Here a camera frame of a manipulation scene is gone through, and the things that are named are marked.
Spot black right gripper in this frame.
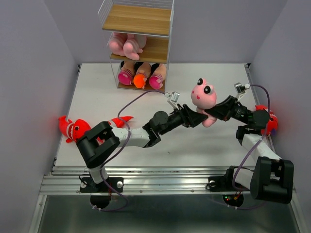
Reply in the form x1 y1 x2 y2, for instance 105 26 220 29
204 95 251 125

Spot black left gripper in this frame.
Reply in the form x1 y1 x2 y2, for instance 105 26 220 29
158 103 207 135

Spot pink pig plush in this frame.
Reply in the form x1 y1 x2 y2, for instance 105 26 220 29
123 33 147 61
191 78 217 128
108 32 127 56

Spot red fish plush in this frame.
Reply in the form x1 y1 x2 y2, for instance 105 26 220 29
108 116 134 128
255 104 278 136

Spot boy doll orange shorts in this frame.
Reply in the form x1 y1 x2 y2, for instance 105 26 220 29
133 62 151 89

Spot boy doll pink shorts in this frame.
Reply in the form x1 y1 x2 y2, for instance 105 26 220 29
118 61 135 85

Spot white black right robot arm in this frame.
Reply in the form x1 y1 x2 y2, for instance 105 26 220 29
206 96 294 204

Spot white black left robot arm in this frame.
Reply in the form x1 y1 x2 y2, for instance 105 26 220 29
76 104 208 191

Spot red shark plush left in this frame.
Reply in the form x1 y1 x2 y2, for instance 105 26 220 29
58 116 91 143

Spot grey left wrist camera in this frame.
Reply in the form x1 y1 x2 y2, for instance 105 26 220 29
164 91 180 109

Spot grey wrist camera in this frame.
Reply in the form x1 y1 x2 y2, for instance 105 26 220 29
234 83 251 101
164 91 180 109

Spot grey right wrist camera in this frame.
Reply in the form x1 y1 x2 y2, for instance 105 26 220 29
234 83 251 101

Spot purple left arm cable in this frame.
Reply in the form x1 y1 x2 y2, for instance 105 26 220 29
91 90 168 212

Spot wooden three-tier wire shelf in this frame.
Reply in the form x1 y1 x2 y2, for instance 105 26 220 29
97 0 174 91

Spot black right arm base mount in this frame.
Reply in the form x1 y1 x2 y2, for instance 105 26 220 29
206 166 251 210

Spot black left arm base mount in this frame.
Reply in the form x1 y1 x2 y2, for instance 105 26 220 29
79 176 124 211

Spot aluminium mounting rail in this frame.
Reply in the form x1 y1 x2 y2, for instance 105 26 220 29
38 166 265 196

